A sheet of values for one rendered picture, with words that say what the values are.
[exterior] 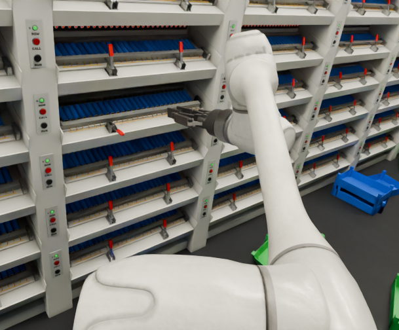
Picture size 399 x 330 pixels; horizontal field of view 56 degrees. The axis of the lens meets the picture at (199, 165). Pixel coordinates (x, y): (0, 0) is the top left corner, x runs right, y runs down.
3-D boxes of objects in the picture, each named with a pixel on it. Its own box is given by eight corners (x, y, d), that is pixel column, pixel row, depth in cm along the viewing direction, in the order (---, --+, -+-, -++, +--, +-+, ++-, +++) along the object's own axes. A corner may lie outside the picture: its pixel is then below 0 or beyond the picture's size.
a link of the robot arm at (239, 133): (256, 139, 100) (250, 91, 94) (304, 152, 89) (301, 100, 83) (227, 155, 95) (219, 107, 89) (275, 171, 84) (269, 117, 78)
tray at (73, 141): (206, 124, 153) (215, 106, 147) (59, 154, 118) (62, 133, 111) (181, 92, 162) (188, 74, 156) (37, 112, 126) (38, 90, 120)
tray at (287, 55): (318, 65, 185) (335, 41, 176) (230, 76, 150) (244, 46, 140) (292, 42, 194) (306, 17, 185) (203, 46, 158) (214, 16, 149)
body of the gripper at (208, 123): (212, 141, 98) (190, 134, 105) (235, 135, 103) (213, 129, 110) (212, 112, 96) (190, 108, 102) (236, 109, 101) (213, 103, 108)
